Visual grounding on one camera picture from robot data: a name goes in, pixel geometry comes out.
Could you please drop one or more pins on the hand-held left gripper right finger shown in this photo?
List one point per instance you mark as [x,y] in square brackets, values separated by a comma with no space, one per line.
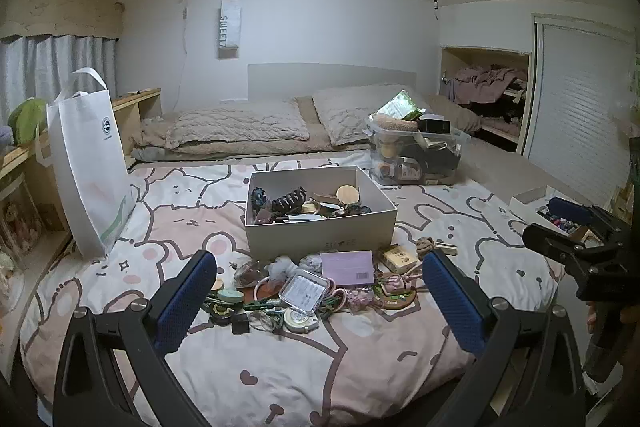
[452,302]

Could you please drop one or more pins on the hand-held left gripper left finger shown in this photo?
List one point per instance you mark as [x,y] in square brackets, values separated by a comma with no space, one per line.
[187,302]

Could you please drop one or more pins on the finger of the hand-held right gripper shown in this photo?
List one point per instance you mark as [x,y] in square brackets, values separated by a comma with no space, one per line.
[545,237]
[565,207]

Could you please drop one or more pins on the white cardboard box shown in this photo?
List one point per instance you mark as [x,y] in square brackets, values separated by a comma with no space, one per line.
[320,232]

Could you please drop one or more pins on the person's right hand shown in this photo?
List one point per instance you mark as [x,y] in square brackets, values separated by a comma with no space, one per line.
[593,317]

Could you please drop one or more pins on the dark green round badge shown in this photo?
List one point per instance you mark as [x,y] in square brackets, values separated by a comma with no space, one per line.
[217,309]

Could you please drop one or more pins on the small white open box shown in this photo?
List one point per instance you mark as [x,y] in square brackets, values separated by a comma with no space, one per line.
[525,197]

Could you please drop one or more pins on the beige wooden stick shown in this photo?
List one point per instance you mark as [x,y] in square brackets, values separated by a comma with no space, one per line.
[446,250]

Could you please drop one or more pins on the small black cube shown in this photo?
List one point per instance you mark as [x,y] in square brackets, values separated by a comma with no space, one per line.
[240,324]

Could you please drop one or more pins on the pink charm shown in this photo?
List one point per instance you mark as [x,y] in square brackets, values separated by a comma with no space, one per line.
[395,282]

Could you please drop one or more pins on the dark item in clear bag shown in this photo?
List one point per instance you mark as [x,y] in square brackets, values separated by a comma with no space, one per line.
[247,274]

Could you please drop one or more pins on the small beige carton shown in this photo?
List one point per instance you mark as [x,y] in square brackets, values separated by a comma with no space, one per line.
[397,257]

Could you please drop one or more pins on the green plastic clip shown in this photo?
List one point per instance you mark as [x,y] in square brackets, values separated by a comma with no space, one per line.
[260,304]

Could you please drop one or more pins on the bag of pink beads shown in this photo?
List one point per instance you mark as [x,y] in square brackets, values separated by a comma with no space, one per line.
[357,302]

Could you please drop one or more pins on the white closet door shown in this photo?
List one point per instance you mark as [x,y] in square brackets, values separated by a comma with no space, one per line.
[575,107]

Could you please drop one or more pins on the lilac book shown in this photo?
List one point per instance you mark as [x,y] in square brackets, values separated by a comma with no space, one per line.
[347,268]

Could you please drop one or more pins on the white round tape measure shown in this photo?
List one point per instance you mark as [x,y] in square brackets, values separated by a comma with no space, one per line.
[300,321]

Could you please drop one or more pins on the clear plastic case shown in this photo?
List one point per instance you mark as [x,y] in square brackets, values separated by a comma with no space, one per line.
[302,289]

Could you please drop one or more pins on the clear plastic storage bin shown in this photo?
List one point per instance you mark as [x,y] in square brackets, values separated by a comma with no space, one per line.
[440,167]

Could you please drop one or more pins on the blue crochet piece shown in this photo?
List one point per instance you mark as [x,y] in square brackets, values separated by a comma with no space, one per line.
[258,197]

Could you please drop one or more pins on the beige fleece blanket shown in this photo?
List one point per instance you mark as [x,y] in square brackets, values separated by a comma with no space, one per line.
[460,117]

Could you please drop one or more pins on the black hair claw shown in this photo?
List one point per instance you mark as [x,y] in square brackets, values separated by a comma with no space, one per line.
[287,202]

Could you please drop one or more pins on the round wooden lid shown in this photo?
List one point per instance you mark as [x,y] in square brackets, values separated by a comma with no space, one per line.
[347,194]

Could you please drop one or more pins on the beige quilt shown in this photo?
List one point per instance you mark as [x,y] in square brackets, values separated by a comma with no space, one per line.
[200,152]

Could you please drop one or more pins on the pile of clothes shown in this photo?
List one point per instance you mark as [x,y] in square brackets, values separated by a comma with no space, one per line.
[480,82]

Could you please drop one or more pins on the black box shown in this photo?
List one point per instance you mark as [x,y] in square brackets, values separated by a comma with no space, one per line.
[434,125]

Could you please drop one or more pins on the white tote bag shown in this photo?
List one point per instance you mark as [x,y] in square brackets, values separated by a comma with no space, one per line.
[85,167]

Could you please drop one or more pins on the beige fluffy slipper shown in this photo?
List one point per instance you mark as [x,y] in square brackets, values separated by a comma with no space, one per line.
[395,124]

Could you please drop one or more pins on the framed flower picture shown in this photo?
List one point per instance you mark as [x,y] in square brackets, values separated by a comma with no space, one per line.
[20,217]

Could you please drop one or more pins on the green snack packet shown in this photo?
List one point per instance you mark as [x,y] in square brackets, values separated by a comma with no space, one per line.
[400,107]

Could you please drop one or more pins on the wooden shelf unit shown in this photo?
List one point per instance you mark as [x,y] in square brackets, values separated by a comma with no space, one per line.
[135,112]

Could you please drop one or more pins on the purple plush toy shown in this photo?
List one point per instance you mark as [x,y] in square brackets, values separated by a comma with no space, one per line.
[5,136]

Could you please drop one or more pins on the white headboard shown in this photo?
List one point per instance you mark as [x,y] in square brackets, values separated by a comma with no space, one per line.
[325,77]

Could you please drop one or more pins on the grey curtain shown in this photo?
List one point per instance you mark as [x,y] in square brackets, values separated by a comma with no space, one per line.
[50,67]

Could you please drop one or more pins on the white hanging paper bag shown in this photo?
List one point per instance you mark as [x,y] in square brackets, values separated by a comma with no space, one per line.
[229,32]

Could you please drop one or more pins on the beige printed valance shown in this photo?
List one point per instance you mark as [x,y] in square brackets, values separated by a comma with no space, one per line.
[60,7]

